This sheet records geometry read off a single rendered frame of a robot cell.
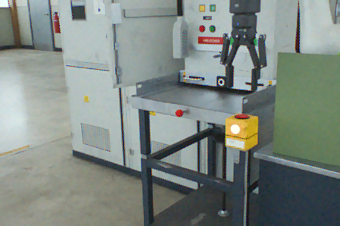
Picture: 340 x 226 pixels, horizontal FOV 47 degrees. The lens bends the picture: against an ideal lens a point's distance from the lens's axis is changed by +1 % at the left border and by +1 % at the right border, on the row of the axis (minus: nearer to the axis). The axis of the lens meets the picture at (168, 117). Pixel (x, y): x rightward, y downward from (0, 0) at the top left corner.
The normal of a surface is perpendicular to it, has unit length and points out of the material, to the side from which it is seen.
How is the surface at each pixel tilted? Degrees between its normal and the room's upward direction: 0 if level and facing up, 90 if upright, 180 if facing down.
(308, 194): 90
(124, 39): 90
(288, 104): 90
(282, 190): 90
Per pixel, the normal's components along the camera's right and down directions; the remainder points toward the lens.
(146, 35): 0.53, 0.22
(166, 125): -0.63, 0.23
